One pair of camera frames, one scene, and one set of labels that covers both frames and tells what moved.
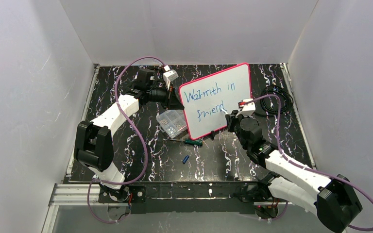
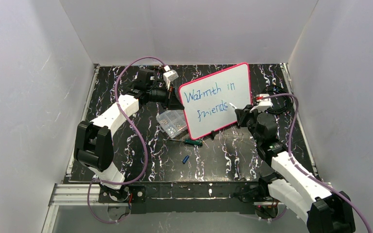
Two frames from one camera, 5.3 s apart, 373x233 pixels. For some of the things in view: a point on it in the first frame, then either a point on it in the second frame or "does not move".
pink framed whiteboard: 203,99 does not move
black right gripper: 231,119 -> 241,115
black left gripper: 169,97 does not move
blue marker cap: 185,159 does not move
